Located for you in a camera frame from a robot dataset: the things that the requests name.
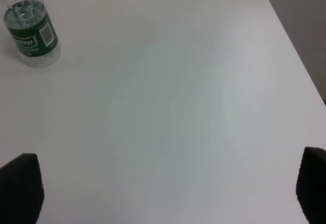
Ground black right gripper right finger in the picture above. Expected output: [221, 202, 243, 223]
[296, 147, 325, 223]

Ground clear green-label water bottle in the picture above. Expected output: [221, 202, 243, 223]
[1, 0, 61, 68]

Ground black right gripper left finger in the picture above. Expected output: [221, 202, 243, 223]
[1, 153, 45, 223]

